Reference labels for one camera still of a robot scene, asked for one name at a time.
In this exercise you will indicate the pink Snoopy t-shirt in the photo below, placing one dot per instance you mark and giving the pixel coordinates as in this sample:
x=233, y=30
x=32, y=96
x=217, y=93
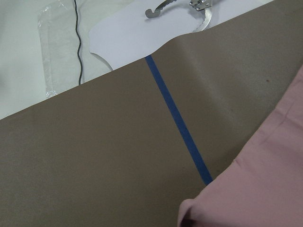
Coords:
x=263, y=187

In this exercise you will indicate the reacher grabber tool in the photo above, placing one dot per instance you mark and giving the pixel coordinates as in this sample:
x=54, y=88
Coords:
x=198, y=10

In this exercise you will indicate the clear plastic bag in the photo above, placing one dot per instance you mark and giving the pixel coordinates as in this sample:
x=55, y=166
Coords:
x=59, y=46

